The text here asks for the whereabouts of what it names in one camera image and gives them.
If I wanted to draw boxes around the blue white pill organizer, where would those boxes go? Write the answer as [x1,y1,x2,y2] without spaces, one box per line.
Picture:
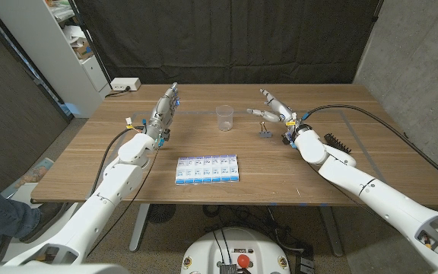
[175,154,240,186]

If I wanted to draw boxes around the cardboard box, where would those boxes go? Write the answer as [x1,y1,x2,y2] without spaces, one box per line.
[72,37,94,60]

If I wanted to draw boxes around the dark shoe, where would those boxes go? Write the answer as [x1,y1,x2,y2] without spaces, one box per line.
[19,201,68,244]

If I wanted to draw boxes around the white floor platform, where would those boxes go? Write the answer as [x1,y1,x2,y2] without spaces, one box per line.
[0,182,79,263]

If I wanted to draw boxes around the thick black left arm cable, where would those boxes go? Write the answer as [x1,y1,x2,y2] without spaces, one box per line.
[91,125,146,195]

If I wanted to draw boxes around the round black floor fan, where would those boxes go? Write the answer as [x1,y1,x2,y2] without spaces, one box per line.
[147,204,177,225]

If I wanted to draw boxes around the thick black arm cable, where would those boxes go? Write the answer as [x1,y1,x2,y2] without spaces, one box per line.
[302,104,438,191]
[91,125,146,195]

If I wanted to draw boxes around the clear plastic measuring cup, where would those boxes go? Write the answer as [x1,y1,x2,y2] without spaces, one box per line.
[215,104,235,132]

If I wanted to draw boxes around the colourful magazine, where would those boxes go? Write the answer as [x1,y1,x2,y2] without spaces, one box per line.
[13,158,55,190]

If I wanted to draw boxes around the white paper stack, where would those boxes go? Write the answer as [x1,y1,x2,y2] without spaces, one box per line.
[62,24,87,46]

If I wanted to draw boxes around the black comb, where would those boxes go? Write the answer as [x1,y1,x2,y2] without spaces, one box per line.
[323,132,352,155]

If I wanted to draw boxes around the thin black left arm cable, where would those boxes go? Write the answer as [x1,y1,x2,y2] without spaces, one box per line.
[87,147,159,258]

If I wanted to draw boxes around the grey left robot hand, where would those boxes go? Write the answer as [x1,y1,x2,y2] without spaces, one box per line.
[145,82,181,142]

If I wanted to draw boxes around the black curtain backdrop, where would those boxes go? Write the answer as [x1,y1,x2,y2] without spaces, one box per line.
[73,0,384,85]

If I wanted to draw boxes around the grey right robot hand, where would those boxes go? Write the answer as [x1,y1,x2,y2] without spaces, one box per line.
[246,88,300,133]

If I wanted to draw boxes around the white power strip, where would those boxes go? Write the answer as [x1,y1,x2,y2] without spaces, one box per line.
[110,77,142,92]

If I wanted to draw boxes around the black floor cables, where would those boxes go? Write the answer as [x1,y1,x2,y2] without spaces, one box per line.
[203,205,303,252]

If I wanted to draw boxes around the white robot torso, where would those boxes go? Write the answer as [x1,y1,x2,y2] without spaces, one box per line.
[180,227,291,274]

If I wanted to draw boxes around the grey binder clip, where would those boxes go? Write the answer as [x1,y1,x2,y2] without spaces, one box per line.
[258,120,274,139]

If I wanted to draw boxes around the white table leg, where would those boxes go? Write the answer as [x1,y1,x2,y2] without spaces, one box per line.
[319,205,344,258]
[129,203,151,253]

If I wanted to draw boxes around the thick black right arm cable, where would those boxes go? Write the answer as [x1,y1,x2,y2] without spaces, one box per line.
[302,104,438,191]

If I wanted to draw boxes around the white shelf cabinet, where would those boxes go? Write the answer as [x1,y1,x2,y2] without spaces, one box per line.
[0,0,113,119]

